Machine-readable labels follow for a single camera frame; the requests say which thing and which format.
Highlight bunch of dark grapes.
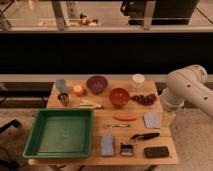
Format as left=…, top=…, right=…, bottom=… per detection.
left=130, top=93, right=157, bottom=106

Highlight small black brush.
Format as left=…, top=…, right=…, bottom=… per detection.
left=120, top=143, right=134, bottom=157

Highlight yellow banana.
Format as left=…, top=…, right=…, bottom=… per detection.
left=80, top=99, right=103, bottom=109

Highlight red bowl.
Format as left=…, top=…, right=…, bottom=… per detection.
left=109, top=88, right=130, bottom=108

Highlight black handled peeler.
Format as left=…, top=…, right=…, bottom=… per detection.
left=130, top=132, right=160, bottom=142

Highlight small figurines on shelf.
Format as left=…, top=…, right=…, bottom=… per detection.
left=78, top=13, right=99, bottom=26

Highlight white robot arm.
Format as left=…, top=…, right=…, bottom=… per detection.
left=160, top=65, right=213, bottom=120

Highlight wooden table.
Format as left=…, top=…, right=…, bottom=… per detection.
left=28, top=80, right=179, bottom=166

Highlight orange carrot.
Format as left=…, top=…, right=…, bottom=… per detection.
left=113, top=115, right=137, bottom=122

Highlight black rectangular block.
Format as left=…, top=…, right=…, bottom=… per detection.
left=144, top=146, right=169, bottom=158

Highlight blue sponge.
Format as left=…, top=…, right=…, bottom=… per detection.
left=101, top=134, right=115, bottom=157

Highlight grey blue cloth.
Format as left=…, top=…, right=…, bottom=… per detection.
left=143, top=111, right=161, bottom=129

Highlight blue plastic cup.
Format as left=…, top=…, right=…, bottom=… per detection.
left=55, top=79, right=67, bottom=93

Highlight small metal cup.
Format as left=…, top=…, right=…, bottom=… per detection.
left=57, top=93, right=69, bottom=106

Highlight purple bowl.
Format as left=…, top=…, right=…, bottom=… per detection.
left=86, top=75, right=108, bottom=94

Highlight green plastic tray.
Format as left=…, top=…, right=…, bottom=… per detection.
left=23, top=109, right=94, bottom=159

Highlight black machine in background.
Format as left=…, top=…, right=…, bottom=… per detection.
left=120, top=0, right=199, bottom=25

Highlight metal fork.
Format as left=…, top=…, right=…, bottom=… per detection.
left=103, top=124, right=131, bottom=129

